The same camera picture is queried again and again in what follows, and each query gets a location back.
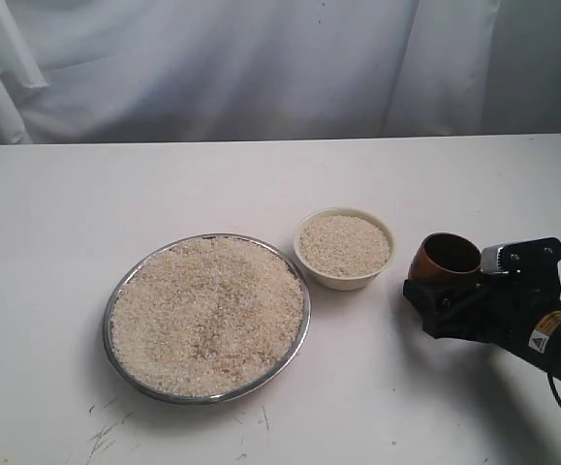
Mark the rice in cream bowl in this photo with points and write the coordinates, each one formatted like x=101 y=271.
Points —
x=344 y=246

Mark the beige grain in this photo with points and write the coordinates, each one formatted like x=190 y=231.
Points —
x=207 y=319

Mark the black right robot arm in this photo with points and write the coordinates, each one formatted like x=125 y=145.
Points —
x=508 y=295

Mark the large metal rice plate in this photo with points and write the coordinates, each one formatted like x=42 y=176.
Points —
x=115 y=310

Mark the brown wooden cup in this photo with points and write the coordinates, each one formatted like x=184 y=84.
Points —
x=446 y=259

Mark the small cream bowl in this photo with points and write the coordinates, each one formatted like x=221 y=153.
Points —
x=342 y=283

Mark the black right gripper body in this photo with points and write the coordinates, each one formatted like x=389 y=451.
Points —
x=503 y=311

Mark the white backdrop curtain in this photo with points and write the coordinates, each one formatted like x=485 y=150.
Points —
x=142 y=71

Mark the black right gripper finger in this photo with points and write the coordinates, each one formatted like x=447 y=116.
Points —
x=533 y=261
x=443 y=309

